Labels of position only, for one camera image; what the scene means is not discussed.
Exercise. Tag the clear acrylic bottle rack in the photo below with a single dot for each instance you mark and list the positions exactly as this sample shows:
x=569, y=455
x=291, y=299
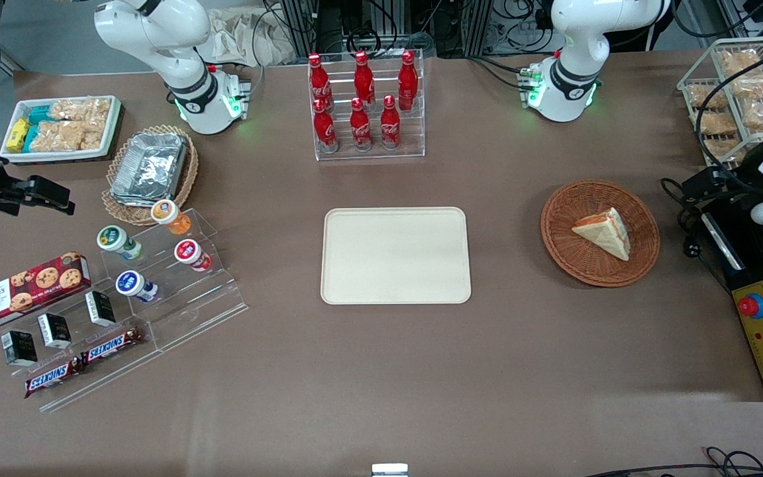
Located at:
x=414, y=142

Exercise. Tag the black countertop appliance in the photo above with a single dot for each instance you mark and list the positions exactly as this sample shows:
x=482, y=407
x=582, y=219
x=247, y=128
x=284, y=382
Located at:
x=752, y=255

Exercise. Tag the red cola bottle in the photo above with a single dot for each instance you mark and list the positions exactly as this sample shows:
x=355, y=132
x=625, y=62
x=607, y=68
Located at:
x=363, y=76
x=408, y=79
x=318, y=79
x=325, y=129
x=360, y=129
x=390, y=126

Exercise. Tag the red Walkers cookie box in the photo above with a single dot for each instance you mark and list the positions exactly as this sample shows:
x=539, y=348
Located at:
x=24, y=291

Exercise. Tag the aluminium equipment frame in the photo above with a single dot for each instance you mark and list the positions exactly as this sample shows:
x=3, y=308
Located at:
x=302, y=20

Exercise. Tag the green lid yogurt cup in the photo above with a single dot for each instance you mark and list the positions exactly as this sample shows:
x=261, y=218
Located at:
x=115, y=240

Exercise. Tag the small silver metal bracket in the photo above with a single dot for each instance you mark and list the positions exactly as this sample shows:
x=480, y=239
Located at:
x=389, y=470

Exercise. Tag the yellow snack pack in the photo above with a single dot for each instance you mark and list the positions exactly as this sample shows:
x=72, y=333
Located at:
x=17, y=134

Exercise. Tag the brown round wicker basket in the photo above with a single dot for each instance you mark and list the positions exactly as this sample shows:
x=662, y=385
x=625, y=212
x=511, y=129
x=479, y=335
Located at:
x=573, y=255

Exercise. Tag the clear acrylic snack display step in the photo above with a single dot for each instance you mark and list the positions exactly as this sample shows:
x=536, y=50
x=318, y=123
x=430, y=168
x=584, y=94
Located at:
x=123, y=372

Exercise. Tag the small black carton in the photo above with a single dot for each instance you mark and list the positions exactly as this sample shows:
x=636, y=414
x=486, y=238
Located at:
x=101, y=308
x=55, y=331
x=19, y=348

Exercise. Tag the red lid yogurt cup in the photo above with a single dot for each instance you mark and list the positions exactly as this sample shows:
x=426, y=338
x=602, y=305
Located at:
x=189, y=254

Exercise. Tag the Snickers chocolate bar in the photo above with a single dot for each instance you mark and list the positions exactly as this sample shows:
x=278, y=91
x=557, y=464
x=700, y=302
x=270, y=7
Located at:
x=111, y=346
x=50, y=377

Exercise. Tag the clear bag of rice crackers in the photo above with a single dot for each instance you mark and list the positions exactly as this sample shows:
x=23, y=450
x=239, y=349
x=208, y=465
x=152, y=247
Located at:
x=80, y=109
x=63, y=136

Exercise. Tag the triangular sandwich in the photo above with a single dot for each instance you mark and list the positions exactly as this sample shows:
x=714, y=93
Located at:
x=610, y=235

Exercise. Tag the beige rectangular serving tray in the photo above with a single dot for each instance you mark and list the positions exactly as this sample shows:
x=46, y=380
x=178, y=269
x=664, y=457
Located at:
x=381, y=255

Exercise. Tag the teal snack pack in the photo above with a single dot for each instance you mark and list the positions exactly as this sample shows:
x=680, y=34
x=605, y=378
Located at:
x=30, y=138
x=38, y=114

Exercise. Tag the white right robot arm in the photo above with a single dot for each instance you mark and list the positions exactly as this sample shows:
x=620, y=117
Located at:
x=156, y=30

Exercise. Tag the crumpled beige paper bag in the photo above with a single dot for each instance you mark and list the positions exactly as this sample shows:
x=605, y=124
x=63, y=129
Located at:
x=236, y=36

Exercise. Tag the white rectangular snack tray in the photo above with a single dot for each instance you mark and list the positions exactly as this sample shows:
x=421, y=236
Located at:
x=50, y=156

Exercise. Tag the light tan wicker basket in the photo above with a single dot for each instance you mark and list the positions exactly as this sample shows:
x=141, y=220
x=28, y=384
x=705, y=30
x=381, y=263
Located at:
x=123, y=215

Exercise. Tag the stack of foil trays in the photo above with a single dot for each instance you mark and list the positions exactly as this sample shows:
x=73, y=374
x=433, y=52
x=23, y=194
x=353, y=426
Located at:
x=150, y=169

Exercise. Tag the blue lid yogurt cup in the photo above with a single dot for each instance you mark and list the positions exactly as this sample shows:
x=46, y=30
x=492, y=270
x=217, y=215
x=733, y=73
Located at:
x=133, y=285

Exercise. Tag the clear acrylic cup display step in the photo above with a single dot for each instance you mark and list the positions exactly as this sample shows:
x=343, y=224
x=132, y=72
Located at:
x=209, y=298

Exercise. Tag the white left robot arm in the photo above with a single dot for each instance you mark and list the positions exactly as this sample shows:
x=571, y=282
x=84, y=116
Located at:
x=577, y=40

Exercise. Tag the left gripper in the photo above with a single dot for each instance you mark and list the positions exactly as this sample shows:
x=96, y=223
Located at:
x=734, y=177

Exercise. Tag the orange lid yogurt cup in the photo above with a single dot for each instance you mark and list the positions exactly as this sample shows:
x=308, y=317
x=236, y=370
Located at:
x=168, y=215

